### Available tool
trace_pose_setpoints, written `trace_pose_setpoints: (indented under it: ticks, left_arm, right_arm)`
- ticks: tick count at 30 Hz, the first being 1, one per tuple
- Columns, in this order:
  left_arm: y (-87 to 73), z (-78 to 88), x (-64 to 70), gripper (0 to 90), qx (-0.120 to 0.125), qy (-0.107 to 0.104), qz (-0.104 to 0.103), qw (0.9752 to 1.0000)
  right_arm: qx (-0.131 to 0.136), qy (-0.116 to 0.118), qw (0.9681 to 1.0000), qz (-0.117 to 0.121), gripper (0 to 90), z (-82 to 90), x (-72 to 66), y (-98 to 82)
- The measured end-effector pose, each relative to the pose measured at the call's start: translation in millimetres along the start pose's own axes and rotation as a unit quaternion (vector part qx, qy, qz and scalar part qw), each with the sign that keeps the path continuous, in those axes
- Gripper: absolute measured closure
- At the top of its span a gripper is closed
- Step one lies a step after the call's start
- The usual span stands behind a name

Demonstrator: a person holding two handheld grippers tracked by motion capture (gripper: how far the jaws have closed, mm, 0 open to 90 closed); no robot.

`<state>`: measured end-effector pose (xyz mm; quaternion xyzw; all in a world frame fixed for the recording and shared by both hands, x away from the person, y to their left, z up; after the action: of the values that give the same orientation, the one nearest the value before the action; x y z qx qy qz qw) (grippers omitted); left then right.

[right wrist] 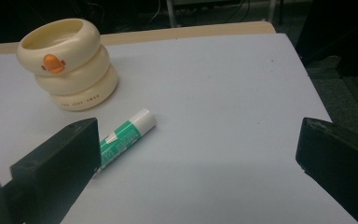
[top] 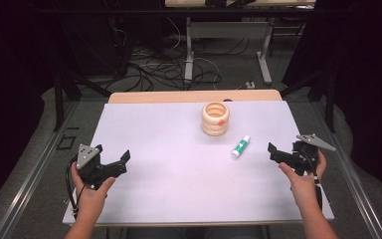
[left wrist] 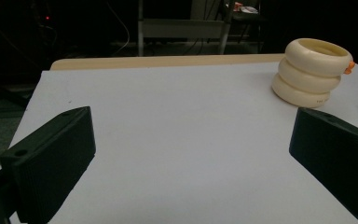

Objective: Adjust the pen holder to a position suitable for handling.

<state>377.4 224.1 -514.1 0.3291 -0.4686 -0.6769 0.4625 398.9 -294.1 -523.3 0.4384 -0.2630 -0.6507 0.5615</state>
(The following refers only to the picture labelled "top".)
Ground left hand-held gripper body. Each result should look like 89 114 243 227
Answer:
76 143 127 191

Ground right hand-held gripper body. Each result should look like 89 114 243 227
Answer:
277 133 337 177

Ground person's right hand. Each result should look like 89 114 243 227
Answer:
278 150 328 214

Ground person's left hand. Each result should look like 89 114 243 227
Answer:
71 161 116 222

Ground white green glue stick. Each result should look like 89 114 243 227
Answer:
230 134 252 159

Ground white table mat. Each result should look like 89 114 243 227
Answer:
62 100 335 227

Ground cream ribbed pen holder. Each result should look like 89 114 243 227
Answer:
201 101 231 137

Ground black metal stand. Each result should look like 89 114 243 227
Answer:
280 63 337 125
51 59 112 133

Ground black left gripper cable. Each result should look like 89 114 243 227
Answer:
65 156 88 220

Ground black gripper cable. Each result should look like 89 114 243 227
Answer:
65 156 88 220
300 149 324 211

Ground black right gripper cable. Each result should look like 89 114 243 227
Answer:
300 149 324 211

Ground grey metal floor rail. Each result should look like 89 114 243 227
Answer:
311 101 382 239
0 101 81 239

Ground tangle of black floor cables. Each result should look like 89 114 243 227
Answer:
105 36 223 93

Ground white floor cable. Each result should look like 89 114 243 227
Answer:
192 57 222 92

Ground white metal desk frame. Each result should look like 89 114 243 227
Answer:
183 16 275 86

